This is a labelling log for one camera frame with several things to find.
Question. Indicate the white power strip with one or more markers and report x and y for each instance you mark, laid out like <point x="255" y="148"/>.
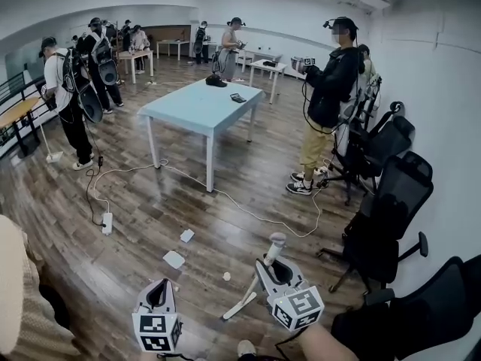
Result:
<point x="107" y="223"/>

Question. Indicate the black mesh office chair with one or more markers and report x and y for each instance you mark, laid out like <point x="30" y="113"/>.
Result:
<point x="394" y="209"/>
<point x="424" y="314"/>
<point x="383" y="141"/>

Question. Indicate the black calculator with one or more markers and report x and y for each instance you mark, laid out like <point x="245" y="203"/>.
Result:
<point x="238" y="97"/>

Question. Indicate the white broom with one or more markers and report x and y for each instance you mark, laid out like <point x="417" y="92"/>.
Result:
<point x="274" y="249"/>

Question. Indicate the black cap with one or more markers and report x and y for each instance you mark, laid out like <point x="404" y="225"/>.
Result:
<point x="215" y="81"/>

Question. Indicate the long white table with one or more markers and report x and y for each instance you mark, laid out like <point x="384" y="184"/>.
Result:
<point x="173" y="43"/>

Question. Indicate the person's white shoe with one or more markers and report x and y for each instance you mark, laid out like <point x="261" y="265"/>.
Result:
<point x="246" y="350"/>

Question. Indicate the black metal railing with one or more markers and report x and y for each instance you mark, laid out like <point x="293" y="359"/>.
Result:
<point x="15" y="87"/>

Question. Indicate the round wooden table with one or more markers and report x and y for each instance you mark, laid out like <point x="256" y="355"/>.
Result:
<point x="17" y="111"/>

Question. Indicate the person's beige knit sweater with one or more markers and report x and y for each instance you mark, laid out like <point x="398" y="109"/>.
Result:
<point x="26" y="307"/>

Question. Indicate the light blue table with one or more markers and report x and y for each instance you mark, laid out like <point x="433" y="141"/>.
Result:
<point x="204" y="105"/>

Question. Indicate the wooden floor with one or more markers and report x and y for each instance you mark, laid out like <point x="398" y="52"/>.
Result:
<point x="150" y="209"/>

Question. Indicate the white paper trash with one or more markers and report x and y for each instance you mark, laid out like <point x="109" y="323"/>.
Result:
<point x="186" y="235"/>
<point x="174" y="259"/>

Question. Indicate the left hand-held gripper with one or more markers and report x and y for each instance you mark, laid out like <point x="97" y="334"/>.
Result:
<point x="156" y="327"/>

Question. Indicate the person's right forearm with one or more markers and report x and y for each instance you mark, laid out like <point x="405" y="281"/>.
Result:
<point x="327" y="342"/>

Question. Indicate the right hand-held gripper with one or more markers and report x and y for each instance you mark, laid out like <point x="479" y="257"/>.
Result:
<point x="297" y="307"/>

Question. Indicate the small white table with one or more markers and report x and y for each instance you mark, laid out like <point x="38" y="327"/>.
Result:
<point x="268" y="68"/>

